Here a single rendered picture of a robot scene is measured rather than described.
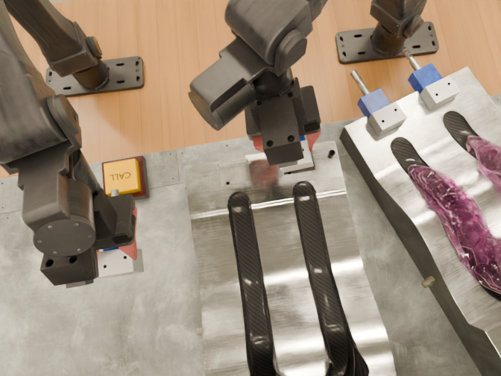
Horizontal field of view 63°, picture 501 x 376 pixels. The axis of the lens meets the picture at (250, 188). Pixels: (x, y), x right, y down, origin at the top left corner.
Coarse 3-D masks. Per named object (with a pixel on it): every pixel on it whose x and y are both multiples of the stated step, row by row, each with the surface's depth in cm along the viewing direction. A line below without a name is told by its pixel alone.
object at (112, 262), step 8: (112, 192) 64; (112, 248) 61; (104, 256) 59; (112, 256) 59; (120, 256) 59; (128, 256) 59; (104, 264) 59; (112, 264) 59; (120, 264) 59; (128, 264) 59; (136, 264) 61; (104, 272) 59; (112, 272) 59; (120, 272) 59; (128, 272) 59; (136, 272) 62
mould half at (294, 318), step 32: (256, 160) 69; (320, 160) 69; (192, 192) 68; (224, 192) 68; (256, 192) 68; (288, 192) 68; (320, 192) 68; (192, 224) 67; (224, 224) 67; (256, 224) 67; (288, 224) 67; (352, 224) 66; (224, 256) 66; (288, 256) 66; (352, 256) 65; (224, 288) 65; (288, 288) 64; (352, 288) 63; (224, 320) 62; (288, 320) 60; (352, 320) 59; (224, 352) 58; (288, 352) 58; (320, 352) 57; (384, 352) 57
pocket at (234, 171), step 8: (232, 160) 71; (240, 160) 71; (224, 168) 72; (232, 168) 72; (240, 168) 72; (248, 168) 72; (224, 176) 72; (232, 176) 72; (240, 176) 72; (248, 176) 72; (224, 184) 71
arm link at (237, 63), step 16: (224, 48) 46; (240, 48) 46; (288, 48) 41; (304, 48) 43; (224, 64) 46; (240, 64) 46; (256, 64) 46; (288, 64) 43; (192, 80) 45; (208, 80) 45; (224, 80) 45; (240, 80) 45; (192, 96) 48; (208, 96) 45; (224, 96) 46; (240, 96) 47; (208, 112) 47; (224, 112) 47; (240, 112) 49
